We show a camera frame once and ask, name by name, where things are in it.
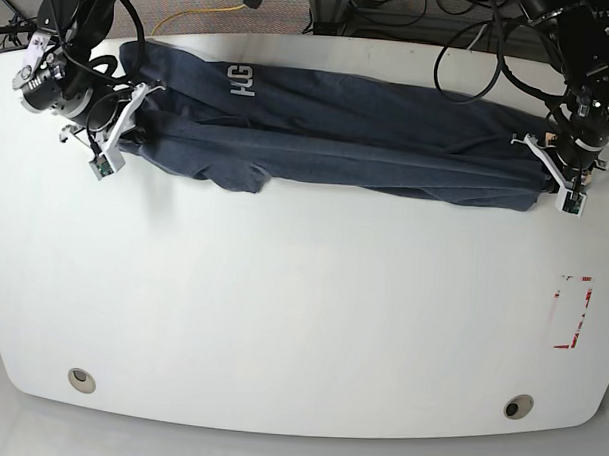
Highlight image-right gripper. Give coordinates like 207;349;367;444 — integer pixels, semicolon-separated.
511;85;609;191

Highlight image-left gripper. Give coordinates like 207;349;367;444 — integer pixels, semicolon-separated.
12;33;166;154

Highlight dark blue T-shirt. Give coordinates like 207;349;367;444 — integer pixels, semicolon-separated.
119;43;554;212

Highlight black tripod stand legs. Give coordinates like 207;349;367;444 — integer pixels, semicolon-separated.
0;0;37;54

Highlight red tape rectangle marking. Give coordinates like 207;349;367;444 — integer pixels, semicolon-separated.
548;275;595;350

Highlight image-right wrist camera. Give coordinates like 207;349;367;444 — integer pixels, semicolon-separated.
555;188;587;218

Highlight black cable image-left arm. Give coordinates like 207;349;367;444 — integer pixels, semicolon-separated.
42;0;147;88

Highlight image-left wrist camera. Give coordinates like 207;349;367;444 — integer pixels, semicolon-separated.
89;150;125;181

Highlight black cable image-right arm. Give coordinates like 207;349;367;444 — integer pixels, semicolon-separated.
432;0;579;111

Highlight yellow cable on floor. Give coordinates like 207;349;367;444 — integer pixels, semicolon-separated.
151;0;246;40

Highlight right table cable grommet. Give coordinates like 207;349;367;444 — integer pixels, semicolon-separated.
503;395;535;421

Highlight table cable grommet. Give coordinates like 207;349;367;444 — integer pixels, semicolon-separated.
67;368;96;395
503;395;535;421

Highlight left table cable grommet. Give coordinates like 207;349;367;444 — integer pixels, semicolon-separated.
67;368;96;395

